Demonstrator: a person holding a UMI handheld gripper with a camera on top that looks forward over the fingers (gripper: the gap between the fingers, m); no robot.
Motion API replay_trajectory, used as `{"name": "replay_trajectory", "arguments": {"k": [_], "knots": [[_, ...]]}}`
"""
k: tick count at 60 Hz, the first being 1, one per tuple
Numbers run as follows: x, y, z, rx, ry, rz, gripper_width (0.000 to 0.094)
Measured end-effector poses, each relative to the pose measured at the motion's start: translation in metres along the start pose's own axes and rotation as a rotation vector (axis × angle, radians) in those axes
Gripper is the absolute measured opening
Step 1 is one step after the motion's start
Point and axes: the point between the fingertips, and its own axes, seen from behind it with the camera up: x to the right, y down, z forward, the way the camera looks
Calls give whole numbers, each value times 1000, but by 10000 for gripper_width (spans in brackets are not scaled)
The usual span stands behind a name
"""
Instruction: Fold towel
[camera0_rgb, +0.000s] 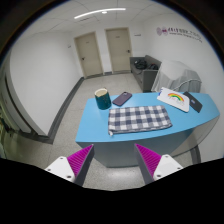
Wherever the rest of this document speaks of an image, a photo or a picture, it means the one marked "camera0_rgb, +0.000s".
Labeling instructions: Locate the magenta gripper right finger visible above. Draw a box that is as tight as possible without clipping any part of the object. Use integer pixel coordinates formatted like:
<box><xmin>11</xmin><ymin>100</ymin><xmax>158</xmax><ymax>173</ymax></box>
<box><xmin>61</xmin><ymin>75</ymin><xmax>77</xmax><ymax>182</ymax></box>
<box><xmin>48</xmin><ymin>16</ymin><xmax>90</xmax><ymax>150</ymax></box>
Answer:
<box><xmin>134</xmin><ymin>144</ymin><xmax>182</xmax><ymax>184</ymax></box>

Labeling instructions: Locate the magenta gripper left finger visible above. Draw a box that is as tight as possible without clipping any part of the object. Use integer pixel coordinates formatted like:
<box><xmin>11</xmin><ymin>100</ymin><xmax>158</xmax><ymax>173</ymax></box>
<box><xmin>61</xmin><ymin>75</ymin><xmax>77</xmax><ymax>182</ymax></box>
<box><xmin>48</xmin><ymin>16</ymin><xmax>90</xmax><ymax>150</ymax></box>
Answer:
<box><xmin>46</xmin><ymin>144</ymin><xmax>94</xmax><ymax>186</ymax></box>

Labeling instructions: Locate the blue white checkered towel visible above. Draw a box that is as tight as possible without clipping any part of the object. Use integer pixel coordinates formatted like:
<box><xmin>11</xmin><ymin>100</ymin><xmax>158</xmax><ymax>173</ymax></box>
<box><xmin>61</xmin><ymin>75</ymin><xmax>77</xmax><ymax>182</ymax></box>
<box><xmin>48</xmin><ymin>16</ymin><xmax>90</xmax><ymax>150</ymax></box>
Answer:
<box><xmin>108</xmin><ymin>105</ymin><xmax>172</xmax><ymax>136</ymax></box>

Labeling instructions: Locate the blue table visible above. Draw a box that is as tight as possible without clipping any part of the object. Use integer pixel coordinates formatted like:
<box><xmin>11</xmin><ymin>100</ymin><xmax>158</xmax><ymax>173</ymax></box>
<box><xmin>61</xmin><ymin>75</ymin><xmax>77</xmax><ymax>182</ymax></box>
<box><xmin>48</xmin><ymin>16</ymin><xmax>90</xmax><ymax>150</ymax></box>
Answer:
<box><xmin>75</xmin><ymin>93</ymin><xmax>220</xmax><ymax>167</ymax></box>

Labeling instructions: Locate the white rainbow board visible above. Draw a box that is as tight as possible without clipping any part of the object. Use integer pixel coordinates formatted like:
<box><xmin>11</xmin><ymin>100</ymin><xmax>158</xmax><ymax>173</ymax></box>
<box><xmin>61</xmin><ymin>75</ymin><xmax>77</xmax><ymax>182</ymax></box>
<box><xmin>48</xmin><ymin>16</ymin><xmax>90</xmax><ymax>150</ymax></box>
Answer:
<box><xmin>157</xmin><ymin>87</ymin><xmax>190</xmax><ymax>112</ymax></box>

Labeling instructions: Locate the purple smartphone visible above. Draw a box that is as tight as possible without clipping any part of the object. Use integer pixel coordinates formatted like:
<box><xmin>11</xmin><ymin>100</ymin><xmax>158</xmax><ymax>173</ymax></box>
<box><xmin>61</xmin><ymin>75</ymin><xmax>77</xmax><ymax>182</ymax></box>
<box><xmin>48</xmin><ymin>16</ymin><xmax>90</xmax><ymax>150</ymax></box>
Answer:
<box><xmin>112</xmin><ymin>92</ymin><xmax>132</xmax><ymax>106</ymax></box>

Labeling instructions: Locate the black tablet device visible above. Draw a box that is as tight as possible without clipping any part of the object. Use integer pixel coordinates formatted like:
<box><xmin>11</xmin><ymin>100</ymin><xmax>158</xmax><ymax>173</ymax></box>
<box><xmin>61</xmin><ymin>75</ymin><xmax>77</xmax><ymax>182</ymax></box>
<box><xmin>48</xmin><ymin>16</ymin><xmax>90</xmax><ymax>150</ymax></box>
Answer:
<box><xmin>184</xmin><ymin>92</ymin><xmax>202</xmax><ymax>112</ymax></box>

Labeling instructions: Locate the dark green mug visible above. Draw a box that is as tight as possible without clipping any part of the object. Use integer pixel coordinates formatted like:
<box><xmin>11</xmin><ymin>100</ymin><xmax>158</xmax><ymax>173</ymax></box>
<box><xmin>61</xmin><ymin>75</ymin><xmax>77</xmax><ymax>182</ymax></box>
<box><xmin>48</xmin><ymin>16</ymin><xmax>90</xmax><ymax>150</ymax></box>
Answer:
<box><xmin>94</xmin><ymin>88</ymin><xmax>111</xmax><ymax>110</ymax></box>

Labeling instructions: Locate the white cloth covered object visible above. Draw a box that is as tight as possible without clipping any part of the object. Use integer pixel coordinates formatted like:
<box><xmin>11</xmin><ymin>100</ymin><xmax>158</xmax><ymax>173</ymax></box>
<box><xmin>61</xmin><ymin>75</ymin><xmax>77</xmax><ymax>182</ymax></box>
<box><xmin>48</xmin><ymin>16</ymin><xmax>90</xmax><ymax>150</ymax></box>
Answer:
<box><xmin>151</xmin><ymin>60</ymin><xmax>202</xmax><ymax>93</ymax></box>

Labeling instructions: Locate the grey sofa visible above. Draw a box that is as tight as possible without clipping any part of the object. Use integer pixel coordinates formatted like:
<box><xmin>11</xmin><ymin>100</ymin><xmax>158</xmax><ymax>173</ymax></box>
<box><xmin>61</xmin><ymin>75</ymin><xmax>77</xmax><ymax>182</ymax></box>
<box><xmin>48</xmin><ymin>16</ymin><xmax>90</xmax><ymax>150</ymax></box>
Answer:
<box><xmin>130</xmin><ymin>55</ymin><xmax>161</xmax><ymax>92</ymax></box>

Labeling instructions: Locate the black bag on sofa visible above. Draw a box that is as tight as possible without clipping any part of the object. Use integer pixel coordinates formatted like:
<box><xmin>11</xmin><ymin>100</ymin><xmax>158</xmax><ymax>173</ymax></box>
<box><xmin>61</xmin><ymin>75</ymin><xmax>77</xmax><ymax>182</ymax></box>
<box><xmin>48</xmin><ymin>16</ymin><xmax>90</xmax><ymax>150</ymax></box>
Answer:
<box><xmin>134</xmin><ymin>60</ymin><xmax>147</xmax><ymax>70</ymax></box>

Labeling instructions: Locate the left beige door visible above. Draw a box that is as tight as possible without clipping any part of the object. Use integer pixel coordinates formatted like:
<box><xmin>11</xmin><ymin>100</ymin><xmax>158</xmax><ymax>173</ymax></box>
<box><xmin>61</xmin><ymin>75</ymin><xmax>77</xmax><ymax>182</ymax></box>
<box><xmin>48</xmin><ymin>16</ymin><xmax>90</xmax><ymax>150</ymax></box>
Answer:
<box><xmin>75</xmin><ymin>32</ymin><xmax>103</xmax><ymax>77</ymax></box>

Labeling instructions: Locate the beige door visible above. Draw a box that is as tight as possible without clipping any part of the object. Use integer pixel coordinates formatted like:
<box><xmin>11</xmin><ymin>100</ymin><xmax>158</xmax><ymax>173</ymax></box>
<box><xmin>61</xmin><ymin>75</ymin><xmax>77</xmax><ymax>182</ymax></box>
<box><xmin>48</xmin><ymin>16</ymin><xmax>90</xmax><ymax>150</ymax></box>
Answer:
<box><xmin>75</xmin><ymin>32</ymin><xmax>103</xmax><ymax>77</ymax></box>
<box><xmin>106</xmin><ymin>28</ymin><xmax>131</xmax><ymax>72</ymax></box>

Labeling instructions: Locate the right beige door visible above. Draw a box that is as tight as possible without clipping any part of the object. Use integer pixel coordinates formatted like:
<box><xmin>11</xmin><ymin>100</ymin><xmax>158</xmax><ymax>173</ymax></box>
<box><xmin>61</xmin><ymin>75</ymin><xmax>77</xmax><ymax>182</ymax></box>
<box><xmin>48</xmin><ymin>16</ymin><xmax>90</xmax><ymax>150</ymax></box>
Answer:
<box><xmin>106</xmin><ymin>28</ymin><xmax>131</xmax><ymax>72</ymax></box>

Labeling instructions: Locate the ceiling strip light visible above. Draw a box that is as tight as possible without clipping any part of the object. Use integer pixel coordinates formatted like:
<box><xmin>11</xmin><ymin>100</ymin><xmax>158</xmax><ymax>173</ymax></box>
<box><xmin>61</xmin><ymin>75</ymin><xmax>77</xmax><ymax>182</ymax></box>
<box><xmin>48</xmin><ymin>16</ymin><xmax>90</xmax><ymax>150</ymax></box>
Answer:
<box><xmin>74</xmin><ymin>8</ymin><xmax>126</xmax><ymax>20</ymax></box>

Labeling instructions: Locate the wall logo sign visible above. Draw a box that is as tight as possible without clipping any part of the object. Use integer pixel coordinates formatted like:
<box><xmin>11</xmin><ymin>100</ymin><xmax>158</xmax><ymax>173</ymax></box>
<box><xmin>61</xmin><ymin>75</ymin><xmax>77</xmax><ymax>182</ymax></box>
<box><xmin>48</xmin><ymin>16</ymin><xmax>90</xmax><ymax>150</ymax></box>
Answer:
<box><xmin>156</xmin><ymin>26</ymin><xmax>202</xmax><ymax>42</ymax></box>

